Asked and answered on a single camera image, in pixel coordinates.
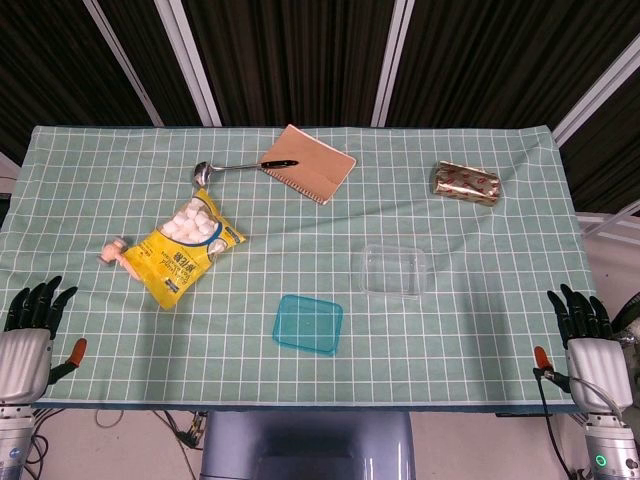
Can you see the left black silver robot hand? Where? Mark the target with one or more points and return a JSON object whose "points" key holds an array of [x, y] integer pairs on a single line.
{"points": [[22, 360]]}

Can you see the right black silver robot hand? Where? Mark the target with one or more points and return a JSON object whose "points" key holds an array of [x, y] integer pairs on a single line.
{"points": [[597, 370]]}

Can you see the blue plastic lid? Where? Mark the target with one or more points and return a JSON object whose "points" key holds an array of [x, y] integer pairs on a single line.
{"points": [[307, 325]]}

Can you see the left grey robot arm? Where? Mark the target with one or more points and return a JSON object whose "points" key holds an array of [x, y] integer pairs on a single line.
{"points": [[14, 440]]}

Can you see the clear plastic container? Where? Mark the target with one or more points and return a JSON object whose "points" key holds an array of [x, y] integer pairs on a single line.
{"points": [[392, 272]]}

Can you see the black fan guard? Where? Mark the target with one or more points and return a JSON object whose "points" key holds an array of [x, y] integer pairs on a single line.
{"points": [[629, 315]]}

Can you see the small beige toy hammer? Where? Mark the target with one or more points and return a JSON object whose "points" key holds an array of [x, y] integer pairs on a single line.
{"points": [[114, 250]]}

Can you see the white pipe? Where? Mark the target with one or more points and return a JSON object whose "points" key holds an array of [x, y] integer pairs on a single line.
{"points": [[612, 220]]}

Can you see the yellow marshmallow bag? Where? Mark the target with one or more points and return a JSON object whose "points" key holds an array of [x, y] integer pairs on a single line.
{"points": [[170, 260]]}

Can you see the green checked tablecloth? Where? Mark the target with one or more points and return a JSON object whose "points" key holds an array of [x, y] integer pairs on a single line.
{"points": [[400, 350]]}

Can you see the gold foil wrapped block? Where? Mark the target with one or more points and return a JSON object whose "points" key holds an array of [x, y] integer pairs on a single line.
{"points": [[465, 182]]}

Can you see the grey-blue robot torso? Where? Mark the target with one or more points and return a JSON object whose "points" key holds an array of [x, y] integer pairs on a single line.
{"points": [[307, 445]]}

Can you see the brown spiral notebook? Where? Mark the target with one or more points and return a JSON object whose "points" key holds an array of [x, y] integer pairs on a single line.
{"points": [[310, 167]]}

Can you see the black pleated curtain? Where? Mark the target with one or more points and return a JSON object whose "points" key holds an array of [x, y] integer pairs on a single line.
{"points": [[290, 60]]}

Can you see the white metal frame post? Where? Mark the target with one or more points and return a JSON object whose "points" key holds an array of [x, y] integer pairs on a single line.
{"points": [[595, 92], [187, 55], [392, 60], [122, 60]]}

